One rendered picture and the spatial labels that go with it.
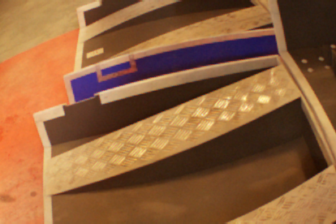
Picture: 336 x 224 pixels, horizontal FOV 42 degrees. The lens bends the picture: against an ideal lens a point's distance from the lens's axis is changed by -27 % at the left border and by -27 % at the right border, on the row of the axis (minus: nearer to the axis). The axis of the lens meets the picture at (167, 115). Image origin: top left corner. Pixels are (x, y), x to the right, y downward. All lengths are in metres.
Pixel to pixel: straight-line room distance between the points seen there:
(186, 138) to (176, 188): 0.13
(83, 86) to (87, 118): 0.20
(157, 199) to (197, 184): 0.10
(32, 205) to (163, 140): 0.46
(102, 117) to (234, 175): 0.45
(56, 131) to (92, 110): 0.15
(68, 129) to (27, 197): 0.32
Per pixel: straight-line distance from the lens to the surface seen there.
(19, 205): 1.47
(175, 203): 1.30
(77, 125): 1.60
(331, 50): 1.48
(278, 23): 1.53
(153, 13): 2.27
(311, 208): 1.02
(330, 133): 1.20
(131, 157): 1.39
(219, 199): 1.28
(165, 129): 1.43
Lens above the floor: 0.89
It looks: 32 degrees down
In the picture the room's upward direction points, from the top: 12 degrees counter-clockwise
